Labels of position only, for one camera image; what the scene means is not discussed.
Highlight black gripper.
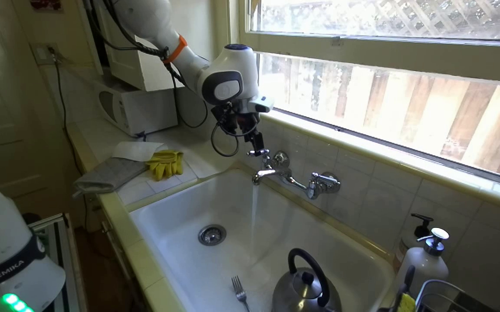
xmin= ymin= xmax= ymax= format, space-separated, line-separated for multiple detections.
xmin=210 ymin=100 xmax=268 ymax=156

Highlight chrome faucet handle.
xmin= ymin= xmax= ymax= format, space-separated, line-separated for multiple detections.
xmin=306 ymin=170 xmax=344 ymax=201
xmin=247 ymin=145 xmax=292 ymax=173

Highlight chrome faucet body with spout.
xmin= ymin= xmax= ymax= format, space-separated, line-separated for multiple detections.
xmin=252 ymin=163 xmax=322 ymax=196

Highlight yellow rubber gloves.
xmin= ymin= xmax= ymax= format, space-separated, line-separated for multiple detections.
xmin=144 ymin=149 xmax=188 ymax=182

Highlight metal sink drain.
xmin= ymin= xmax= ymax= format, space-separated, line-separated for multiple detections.
xmin=197 ymin=222 xmax=228 ymax=248

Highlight white ceramic sink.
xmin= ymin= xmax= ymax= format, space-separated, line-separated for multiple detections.
xmin=127 ymin=165 xmax=398 ymax=312

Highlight white microwave oven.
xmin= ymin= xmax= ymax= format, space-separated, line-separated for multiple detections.
xmin=96 ymin=80 xmax=181 ymax=139

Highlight white upper cabinet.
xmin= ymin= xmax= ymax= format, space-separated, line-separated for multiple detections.
xmin=96 ymin=0 xmax=217 ymax=93

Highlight metal fork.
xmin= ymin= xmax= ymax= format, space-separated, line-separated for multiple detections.
xmin=230 ymin=274 xmax=252 ymax=312

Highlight grey folded towel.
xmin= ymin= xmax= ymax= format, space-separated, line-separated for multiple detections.
xmin=72 ymin=156 xmax=150 ymax=197

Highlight dark soap dispenser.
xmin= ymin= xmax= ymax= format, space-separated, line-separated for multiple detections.
xmin=400 ymin=211 xmax=438 ymax=263

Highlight white soap dispenser bottle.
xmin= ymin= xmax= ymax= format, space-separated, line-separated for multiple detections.
xmin=393 ymin=225 xmax=452 ymax=303

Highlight yellow dish brush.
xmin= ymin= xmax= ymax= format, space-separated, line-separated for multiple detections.
xmin=396 ymin=263 xmax=419 ymax=312

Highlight dish rack with dishes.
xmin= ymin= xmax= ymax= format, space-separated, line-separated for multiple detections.
xmin=414 ymin=277 xmax=499 ymax=312

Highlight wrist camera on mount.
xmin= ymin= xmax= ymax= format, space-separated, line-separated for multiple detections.
xmin=249 ymin=95 xmax=276 ymax=116

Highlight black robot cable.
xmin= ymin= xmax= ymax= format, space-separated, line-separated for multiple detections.
xmin=99 ymin=0 xmax=243 ymax=159

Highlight cream window frame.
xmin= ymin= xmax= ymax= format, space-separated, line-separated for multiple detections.
xmin=226 ymin=0 xmax=500 ymax=196

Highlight steel kettle with black handle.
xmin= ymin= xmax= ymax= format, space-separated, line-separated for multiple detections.
xmin=269 ymin=246 xmax=344 ymax=312

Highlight black power cord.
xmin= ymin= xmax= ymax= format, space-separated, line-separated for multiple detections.
xmin=49 ymin=52 xmax=85 ymax=175

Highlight wall power outlet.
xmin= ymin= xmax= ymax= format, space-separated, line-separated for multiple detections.
xmin=28 ymin=41 xmax=59 ymax=66

